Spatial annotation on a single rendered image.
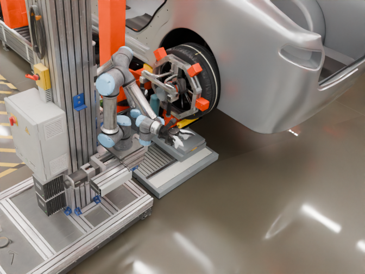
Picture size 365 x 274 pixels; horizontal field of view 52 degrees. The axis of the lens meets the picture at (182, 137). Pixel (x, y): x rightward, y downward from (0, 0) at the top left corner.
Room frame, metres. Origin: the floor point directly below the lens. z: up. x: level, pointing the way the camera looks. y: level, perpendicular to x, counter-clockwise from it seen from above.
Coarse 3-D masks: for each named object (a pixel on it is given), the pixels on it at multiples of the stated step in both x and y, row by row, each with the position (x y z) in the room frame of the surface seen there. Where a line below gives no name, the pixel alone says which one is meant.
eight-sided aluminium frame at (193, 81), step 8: (168, 56) 2.85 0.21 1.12; (160, 64) 2.90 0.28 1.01; (176, 64) 2.78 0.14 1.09; (184, 64) 2.78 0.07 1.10; (152, 72) 2.95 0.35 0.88; (192, 80) 2.66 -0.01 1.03; (152, 88) 2.94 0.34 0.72; (192, 88) 2.65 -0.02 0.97; (200, 88) 2.66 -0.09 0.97; (200, 96) 2.66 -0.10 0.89; (160, 104) 2.86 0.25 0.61; (192, 104) 2.63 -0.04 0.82; (176, 112) 2.79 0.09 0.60; (184, 112) 2.73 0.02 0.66; (192, 112) 2.62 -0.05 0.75
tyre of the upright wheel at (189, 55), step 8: (176, 48) 2.92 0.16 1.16; (184, 48) 2.91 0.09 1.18; (192, 48) 2.93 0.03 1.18; (200, 48) 2.96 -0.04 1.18; (176, 56) 2.90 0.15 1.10; (184, 56) 2.84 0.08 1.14; (192, 56) 2.81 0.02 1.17; (200, 56) 2.86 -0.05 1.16; (208, 56) 2.89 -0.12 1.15; (192, 64) 2.78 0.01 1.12; (200, 64) 2.77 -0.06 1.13; (208, 64) 2.81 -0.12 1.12; (216, 64) 2.86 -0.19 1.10; (200, 72) 2.72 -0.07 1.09; (208, 72) 2.75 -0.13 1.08; (216, 72) 2.81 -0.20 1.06; (160, 80) 3.01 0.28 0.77; (200, 80) 2.71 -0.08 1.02; (208, 80) 2.70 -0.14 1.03; (216, 80) 2.76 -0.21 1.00; (208, 88) 2.67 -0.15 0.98; (208, 96) 2.66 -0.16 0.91; (216, 104) 2.77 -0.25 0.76; (200, 112) 2.67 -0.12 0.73
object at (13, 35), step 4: (0, 20) 4.52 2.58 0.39; (0, 24) 4.45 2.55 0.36; (4, 24) 4.42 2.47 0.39; (0, 28) 4.47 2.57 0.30; (4, 28) 4.38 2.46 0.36; (8, 28) 4.33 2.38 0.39; (4, 32) 4.39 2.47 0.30; (8, 32) 4.33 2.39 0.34; (12, 32) 4.25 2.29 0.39; (16, 32) 4.26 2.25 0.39; (4, 36) 4.40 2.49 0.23; (8, 36) 4.33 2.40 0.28; (12, 36) 4.25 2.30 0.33; (16, 36) 4.18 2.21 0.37; (20, 36) 4.17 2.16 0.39; (16, 40) 4.19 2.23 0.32; (20, 40) 4.12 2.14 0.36; (24, 40) 4.09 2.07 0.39; (20, 44) 4.14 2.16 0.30; (24, 44) 4.06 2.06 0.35; (28, 44) 4.01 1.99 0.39; (24, 48) 4.07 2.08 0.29; (28, 48) 4.00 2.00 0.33; (28, 52) 4.01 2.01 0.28; (32, 52) 3.95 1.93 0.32; (28, 56) 4.01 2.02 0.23; (100, 96) 3.16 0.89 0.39
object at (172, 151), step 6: (156, 138) 2.90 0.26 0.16; (162, 144) 2.84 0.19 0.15; (204, 144) 2.93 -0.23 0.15; (168, 150) 2.79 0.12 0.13; (174, 150) 2.78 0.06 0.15; (192, 150) 2.79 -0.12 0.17; (198, 150) 2.87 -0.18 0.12; (174, 156) 2.73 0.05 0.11; (180, 156) 2.68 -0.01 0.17; (186, 156) 2.73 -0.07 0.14; (180, 162) 2.68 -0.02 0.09
